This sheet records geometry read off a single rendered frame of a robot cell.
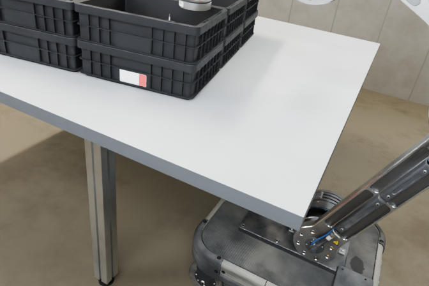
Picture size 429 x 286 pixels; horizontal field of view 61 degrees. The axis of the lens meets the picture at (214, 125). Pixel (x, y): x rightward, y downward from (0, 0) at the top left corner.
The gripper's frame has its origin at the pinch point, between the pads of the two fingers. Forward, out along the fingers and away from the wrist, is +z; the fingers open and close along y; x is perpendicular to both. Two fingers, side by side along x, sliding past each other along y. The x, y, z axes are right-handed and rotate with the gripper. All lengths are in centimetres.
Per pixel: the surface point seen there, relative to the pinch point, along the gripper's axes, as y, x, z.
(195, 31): 20.1, 10.6, 5.4
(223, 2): -36.5, -5.1, 9.6
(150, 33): 21.0, -3.3, 8.7
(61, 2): 25.4, -31.4, 4.4
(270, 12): -236, -37, 56
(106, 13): 23.6, -16.5, 4.9
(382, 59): -230, 70, 75
